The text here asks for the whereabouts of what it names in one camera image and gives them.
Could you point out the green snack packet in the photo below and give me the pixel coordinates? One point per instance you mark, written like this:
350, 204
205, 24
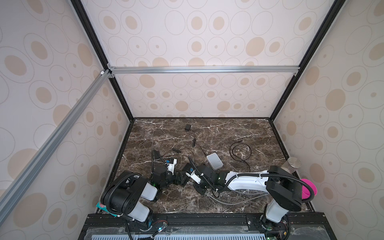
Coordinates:
101, 207

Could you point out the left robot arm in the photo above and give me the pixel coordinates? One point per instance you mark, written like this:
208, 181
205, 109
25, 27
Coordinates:
122, 197

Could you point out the aluminium crossbar left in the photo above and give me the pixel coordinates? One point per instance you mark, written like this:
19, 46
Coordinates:
21, 184

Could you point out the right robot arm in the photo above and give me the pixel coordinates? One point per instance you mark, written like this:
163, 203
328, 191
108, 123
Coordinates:
287, 191

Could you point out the white rectangular box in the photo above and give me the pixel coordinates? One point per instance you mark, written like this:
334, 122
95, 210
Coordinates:
215, 161

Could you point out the black network switch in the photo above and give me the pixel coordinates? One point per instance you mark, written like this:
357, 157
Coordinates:
182, 178

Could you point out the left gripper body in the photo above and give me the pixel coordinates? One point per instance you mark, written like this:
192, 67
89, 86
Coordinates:
167, 181

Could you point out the aluminium crossbar back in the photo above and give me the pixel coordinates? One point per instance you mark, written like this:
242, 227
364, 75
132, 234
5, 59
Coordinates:
205, 70

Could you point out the black corner frame post right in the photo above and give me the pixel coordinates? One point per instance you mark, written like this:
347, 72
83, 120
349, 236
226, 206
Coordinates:
324, 28

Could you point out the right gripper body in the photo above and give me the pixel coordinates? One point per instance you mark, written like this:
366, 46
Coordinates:
200, 187

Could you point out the black power adapter far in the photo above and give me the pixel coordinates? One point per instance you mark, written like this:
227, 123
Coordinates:
188, 127

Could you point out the black corner frame post left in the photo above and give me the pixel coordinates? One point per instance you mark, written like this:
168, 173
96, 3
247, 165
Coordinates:
94, 40

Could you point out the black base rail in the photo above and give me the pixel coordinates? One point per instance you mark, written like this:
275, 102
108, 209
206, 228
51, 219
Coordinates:
294, 226

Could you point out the aluminium crossbar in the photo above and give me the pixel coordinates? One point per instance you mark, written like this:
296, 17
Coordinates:
21, 184
205, 70

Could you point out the black corner frame post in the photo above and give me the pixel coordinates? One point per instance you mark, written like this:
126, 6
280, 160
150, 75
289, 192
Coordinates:
324, 28
94, 40

